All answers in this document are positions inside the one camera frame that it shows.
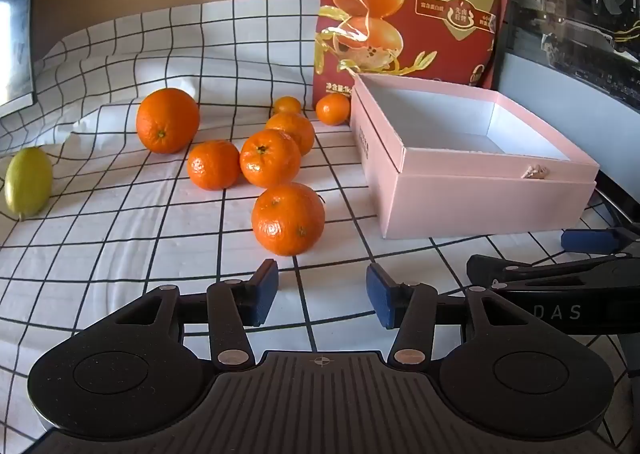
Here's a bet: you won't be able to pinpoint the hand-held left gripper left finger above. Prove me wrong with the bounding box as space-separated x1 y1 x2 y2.
107 260 279 371

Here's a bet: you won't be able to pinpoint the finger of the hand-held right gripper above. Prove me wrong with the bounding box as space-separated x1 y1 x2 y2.
466 251 640 292
561 228 640 255

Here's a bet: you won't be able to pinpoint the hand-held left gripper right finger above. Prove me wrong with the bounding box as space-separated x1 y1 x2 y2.
366 264 538 369

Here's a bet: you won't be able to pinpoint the pink cardboard box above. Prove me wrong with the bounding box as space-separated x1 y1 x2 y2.
350 73 601 240

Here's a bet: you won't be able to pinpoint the small orange mandarin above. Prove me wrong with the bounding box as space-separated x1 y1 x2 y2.
272 96 303 116
315 93 351 126

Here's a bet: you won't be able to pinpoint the pale green lemon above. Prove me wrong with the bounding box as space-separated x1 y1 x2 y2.
4 146 53 221

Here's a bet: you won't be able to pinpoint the white black checked cloth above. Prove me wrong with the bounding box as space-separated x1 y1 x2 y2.
0 0 640 454

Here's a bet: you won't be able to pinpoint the large orange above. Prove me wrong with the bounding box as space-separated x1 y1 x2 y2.
136 88 201 155

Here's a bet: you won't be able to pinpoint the red printed snack bag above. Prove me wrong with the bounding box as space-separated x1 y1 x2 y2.
314 0 517 110

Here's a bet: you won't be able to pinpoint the dark framed panel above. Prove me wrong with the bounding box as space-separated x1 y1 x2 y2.
0 0 40 107

